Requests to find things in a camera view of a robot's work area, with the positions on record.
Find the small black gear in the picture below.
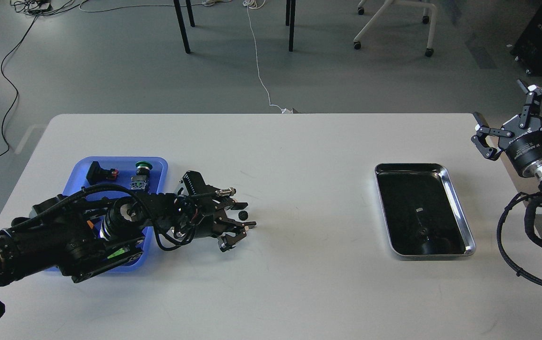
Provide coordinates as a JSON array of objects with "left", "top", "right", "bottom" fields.
[
  {"left": 416, "top": 228, "right": 429, "bottom": 239},
  {"left": 238, "top": 211, "right": 249, "bottom": 221}
]

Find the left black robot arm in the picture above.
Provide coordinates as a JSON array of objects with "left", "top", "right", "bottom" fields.
[{"left": 0, "top": 170, "right": 256, "bottom": 318}]

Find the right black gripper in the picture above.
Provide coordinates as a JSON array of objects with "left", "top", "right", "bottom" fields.
[{"left": 471, "top": 79, "right": 542, "bottom": 179}]

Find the white floor cable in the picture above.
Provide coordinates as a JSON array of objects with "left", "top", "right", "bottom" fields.
[{"left": 243, "top": 0, "right": 295, "bottom": 114}]

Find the white rolling chair base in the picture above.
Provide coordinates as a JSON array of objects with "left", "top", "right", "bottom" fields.
[{"left": 353, "top": 0, "right": 438, "bottom": 58}]

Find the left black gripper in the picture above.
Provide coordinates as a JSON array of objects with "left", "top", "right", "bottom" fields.
[{"left": 156, "top": 171, "right": 257, "bottom": 252}]

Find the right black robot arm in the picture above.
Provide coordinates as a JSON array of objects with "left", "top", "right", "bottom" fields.
[{"left": 471, "top": 80, "right": 542, "bottom": 286}]

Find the black table leg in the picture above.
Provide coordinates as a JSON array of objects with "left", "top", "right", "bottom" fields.
[
  {"left": 285, "top": 0, "right": 296, "bottom": 52},
  {"left": 172, "top": 0, "right": 195, "bottom": 54}
]

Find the black floor cable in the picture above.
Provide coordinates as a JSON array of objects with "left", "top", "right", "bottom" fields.
[{"left": 0, "top": 0, "right": 87, "bottom": 175}]

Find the black table leg right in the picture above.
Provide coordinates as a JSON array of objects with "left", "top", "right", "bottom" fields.
[{"left": 285, "top": 0, "right": 296, "bottom": 52}]

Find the black table leg left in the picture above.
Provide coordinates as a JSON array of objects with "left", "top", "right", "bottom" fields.
[{"left": 172, "top": 0, "right": 195, "bottom": 54}]

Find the black selector switch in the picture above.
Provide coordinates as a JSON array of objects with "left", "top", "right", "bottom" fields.
[{"left": 85, "top": 161, "right": 119, "bottom": 185}]

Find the silver metal tray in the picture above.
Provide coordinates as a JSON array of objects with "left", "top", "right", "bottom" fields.
[{"left": 374, "top": 163, "right": 476, "bottom": 260}]

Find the blue plastic tray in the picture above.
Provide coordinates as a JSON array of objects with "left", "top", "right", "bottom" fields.
[{"left": 62, "top": 156, "right": 168, "bottom": 273}]

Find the green push button switch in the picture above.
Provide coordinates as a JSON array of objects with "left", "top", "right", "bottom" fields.
[{"left": 129, "top": 161, "right": 153, "bottom": 192}]

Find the green illuminated push button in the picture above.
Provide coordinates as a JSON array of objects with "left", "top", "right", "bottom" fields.
[{"left": 107, "top": 246, "right": 127, "bottom": 260}]

